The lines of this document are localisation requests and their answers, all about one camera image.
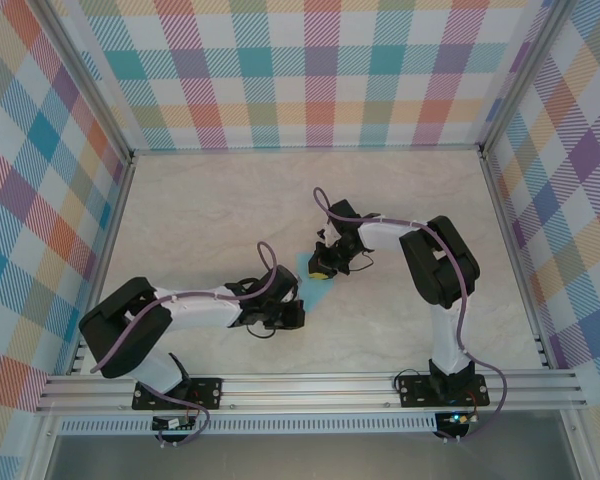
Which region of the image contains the light blue paper sheet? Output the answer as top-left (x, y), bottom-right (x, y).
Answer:
top-left (294, 252), bottom-right (339, 314)

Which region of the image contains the steel sheet shelf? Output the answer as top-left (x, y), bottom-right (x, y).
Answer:
top-left (44, 433), bottom-right (581, 480)

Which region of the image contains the small black controller board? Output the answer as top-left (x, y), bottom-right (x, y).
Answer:
top-left (152, 416), bottom-right (199, 432)

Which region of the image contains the small controller board blue light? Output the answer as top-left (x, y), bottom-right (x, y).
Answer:
top-left (437, 410), bottom-right (481, 427)

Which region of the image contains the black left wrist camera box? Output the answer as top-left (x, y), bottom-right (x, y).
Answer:
top-left (257, 264), bottom-right (300, 304)

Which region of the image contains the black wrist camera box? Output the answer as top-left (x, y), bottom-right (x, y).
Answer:
top-left (328, 198), bottom-right (367, 229)
top-left (257, 264), bottom-right (300, 304)

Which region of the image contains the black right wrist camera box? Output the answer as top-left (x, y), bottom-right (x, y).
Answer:
top-left (328, 198), bottom-right (367, 229)

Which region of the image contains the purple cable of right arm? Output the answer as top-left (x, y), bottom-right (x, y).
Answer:
top-left (312, 186), bottom-right (510, 444)

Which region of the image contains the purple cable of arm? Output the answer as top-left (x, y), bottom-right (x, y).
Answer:
top-left (312, 186), bottom-right (510, 444)
top-left (90, 241), bottom-right (281, 448)

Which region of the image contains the aluminium mounting rail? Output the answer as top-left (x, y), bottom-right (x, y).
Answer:
top-left (33, 368), bottom-right (590, 415)

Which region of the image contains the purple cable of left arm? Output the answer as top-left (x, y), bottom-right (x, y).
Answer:
top-left (90, 241), bottom-right (281, 448)

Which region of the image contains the aluminium rear floor rail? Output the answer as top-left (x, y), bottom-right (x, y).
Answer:
top-left (129, 143), bottom-right (486, 154)

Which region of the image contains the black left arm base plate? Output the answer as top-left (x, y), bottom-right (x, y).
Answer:
top-left (132, 377), bottom-right (225, 411)

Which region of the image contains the perforated metal cable tray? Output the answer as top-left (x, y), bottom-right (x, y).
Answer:
top-left (58, 417), bottom-right (444, 436)

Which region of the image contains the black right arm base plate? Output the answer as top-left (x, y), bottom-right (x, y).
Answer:
top-left (396, 372), bottom-right (490, 409)

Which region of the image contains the aluminium side floor rail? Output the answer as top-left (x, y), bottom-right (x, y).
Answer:
top-left (478, 149), bottom-right (554, 370)
top-left (68, 152), bottom-right (137, 377)

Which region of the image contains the aluminium frame post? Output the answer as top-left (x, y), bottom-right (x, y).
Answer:
top-left (476, 0), bottom-right (576, 159)
top-left (38, 0), bottom-right (137, 166)

